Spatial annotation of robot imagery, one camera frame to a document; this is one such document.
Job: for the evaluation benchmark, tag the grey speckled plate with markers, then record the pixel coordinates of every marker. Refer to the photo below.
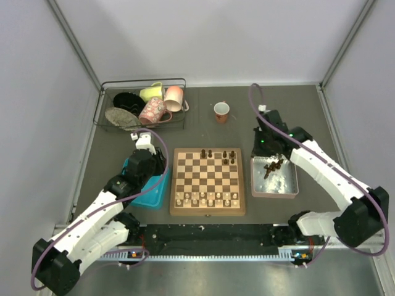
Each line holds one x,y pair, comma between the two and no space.
122,118

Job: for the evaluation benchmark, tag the white slotted cable duct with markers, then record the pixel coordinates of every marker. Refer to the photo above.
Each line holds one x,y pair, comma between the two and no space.
283,254

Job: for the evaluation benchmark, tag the black ridged bowl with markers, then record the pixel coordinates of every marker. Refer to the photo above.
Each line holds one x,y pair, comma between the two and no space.
129,102

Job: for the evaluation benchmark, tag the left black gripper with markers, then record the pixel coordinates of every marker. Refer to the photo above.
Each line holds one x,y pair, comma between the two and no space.
160,161

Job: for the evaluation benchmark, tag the pink floral mug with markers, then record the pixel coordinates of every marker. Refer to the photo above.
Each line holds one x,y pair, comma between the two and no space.
155,112

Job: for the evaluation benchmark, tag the pink metal tin tray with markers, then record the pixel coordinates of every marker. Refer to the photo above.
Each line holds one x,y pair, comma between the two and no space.
281,184

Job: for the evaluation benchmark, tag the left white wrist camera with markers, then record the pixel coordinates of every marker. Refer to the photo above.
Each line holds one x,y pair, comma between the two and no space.
143,141

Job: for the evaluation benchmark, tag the pink white mug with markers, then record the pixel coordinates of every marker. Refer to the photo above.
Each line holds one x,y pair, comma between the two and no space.
174,99

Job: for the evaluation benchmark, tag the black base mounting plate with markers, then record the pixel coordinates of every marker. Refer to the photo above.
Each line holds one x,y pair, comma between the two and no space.
214,239

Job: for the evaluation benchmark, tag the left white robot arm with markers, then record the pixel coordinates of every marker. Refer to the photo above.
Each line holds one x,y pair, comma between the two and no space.
58,263

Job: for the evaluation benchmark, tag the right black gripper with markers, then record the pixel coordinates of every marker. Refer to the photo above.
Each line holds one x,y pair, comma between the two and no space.
257,151

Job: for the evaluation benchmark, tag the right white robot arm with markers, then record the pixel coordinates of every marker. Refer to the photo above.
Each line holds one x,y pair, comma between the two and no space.
363,211

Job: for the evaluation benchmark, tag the wooden chess board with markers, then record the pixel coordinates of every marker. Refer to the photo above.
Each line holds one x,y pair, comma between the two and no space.
191,173

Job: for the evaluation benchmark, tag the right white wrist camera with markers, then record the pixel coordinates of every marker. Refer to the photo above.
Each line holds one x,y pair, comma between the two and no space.
263,109

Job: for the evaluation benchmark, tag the blue plastic tray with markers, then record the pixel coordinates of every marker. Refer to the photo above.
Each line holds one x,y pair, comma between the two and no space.
153,199

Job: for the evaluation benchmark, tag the dark pieces pile in tin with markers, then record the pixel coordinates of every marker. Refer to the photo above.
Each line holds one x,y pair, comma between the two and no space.
273,166

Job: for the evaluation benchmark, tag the yellow mug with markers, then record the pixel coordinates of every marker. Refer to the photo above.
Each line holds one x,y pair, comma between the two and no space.
155,90

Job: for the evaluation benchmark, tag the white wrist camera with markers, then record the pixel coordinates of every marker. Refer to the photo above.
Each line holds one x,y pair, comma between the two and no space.
263,109
143,141

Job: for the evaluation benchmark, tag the black wire dish rack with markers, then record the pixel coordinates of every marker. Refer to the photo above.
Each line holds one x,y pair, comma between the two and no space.
110,89

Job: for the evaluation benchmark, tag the brown mug white inside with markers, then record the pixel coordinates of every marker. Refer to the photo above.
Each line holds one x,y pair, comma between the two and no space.
221,110

